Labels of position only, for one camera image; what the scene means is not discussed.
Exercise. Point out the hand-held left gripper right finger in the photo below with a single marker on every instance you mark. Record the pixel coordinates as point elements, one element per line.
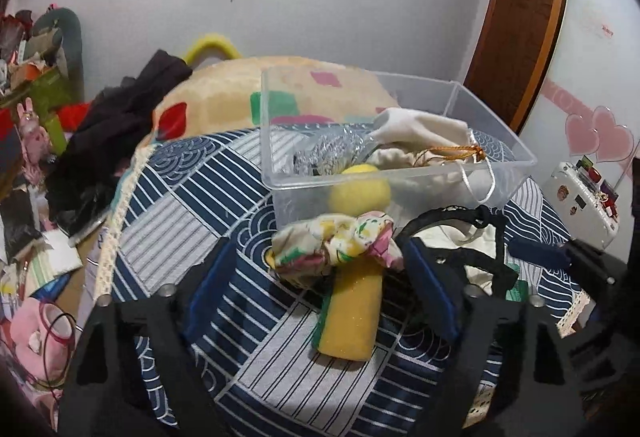
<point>431,289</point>

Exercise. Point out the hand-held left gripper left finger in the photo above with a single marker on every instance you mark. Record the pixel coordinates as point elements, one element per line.
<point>209,289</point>

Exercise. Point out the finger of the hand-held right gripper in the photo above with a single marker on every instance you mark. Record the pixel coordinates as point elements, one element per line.
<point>540,255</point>

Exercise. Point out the yellow green sponge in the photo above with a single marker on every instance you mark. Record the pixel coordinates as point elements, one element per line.
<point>350,317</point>

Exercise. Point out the floral fabric scrunchie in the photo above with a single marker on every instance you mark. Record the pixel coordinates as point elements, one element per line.
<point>345,237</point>

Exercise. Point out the clear plastic storage box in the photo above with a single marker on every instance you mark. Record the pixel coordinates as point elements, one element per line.
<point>282,204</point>

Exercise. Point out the yellow foam ball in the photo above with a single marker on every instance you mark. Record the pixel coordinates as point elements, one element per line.
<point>358,192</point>

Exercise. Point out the white suitcase with stickers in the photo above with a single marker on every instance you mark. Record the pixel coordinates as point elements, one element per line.
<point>580,202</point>

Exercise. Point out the blue patterned tablecloth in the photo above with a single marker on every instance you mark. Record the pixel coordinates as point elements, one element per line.
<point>200,197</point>

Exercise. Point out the white cloth pouch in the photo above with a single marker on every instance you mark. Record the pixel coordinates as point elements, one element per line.
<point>425,127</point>

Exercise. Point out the silver crinkled foil bag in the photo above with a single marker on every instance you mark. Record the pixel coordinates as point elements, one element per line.
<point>325,154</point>

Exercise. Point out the pile of black clothes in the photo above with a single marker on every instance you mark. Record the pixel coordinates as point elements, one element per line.
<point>115,127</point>

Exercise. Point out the pink plush toy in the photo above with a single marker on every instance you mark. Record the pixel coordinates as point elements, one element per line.
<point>25,332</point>

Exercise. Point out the beige blanket with coloured patches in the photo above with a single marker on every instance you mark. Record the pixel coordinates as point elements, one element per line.
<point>225,92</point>

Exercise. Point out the red cloth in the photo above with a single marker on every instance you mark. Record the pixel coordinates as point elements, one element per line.
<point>75,117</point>

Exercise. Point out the brown wooden door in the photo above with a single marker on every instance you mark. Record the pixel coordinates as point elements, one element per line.
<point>520,27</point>

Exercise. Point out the pink rabbit doll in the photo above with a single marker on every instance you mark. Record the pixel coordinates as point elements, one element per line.
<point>31,132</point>

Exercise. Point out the green cardboard box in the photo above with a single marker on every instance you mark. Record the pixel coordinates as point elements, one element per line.
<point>42,92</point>

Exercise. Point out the grey green plush cushion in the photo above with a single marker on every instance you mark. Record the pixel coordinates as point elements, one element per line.
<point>70,42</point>

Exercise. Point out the pink heart wall stickers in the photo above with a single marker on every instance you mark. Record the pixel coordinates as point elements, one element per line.
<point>600,134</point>

